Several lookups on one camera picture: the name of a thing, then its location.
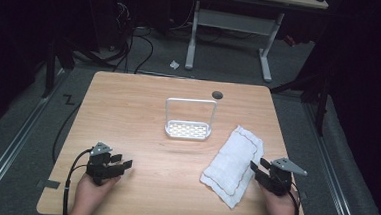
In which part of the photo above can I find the metal floor rail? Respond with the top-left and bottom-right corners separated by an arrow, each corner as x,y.
0,65 -> 69,215
296,102 -> 370,215

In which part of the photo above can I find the black metal stand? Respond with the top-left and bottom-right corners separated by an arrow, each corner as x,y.
42,38 -> 77,100
267,58 -> 332,138

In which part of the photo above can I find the white towel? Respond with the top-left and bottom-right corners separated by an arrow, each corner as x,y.
197,122 -> 266,212

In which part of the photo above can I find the white towel rack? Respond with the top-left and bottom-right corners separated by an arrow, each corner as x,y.
163,96 -> 219,142

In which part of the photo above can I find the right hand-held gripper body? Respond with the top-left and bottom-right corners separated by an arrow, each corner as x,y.
253,156 -> 310,199

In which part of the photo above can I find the person's left hand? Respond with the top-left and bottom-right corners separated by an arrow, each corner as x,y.
68,172 -> 122,215

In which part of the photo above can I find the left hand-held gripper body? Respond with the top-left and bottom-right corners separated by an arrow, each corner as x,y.
85,140 -> 127,188

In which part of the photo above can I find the grey tape piece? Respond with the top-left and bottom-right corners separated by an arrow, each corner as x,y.
36,178 -> 62,191

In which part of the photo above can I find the white metal desk frame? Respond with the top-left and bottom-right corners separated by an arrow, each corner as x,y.
183,0 -> 286,84

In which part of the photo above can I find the person's right hand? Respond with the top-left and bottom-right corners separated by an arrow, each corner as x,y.
258,182 -> 300,215

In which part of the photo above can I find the bundle of black floor cables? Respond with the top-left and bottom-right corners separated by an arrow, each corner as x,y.
72,0 -> 158,76

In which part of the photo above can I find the thin black floor cable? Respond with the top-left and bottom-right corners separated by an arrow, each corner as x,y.
51,100 -> 83,167

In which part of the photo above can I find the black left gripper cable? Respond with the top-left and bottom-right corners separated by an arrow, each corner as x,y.
62,146 -> 93,215

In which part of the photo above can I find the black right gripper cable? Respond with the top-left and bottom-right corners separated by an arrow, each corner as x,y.
286,181 -> 303,215

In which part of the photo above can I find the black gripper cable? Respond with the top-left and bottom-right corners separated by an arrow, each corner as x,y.
286,181 -> 303,215
62,146 -> 93,215

